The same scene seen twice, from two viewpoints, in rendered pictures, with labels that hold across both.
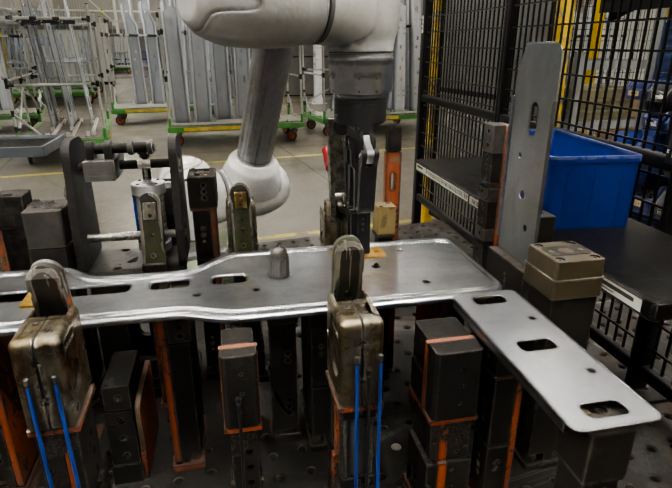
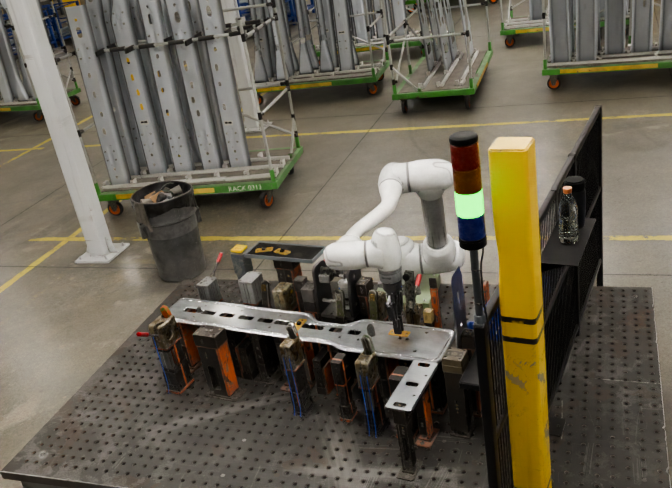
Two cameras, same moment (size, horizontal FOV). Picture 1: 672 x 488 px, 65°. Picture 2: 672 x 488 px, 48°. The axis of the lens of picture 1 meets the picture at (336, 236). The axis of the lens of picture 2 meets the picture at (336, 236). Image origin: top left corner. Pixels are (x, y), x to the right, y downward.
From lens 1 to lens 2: 2.40 m
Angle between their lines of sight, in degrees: 39
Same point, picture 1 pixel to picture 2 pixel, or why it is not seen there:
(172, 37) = not seen: outside the picture
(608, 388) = (409, 401)
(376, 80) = (389, 280)
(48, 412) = (288, 365)
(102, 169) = (324, 278)
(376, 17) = (384, 263)
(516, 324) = (417, 376)
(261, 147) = (434, 241)
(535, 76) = (457, 281)
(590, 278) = (455, 367)
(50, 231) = (309, 296)
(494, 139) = not seen: hidden behind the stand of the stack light
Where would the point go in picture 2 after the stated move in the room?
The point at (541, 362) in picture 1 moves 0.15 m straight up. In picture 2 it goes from (404, 389) to (399, 354)
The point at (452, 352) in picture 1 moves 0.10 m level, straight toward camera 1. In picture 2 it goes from (393, 379) to (372, 392)
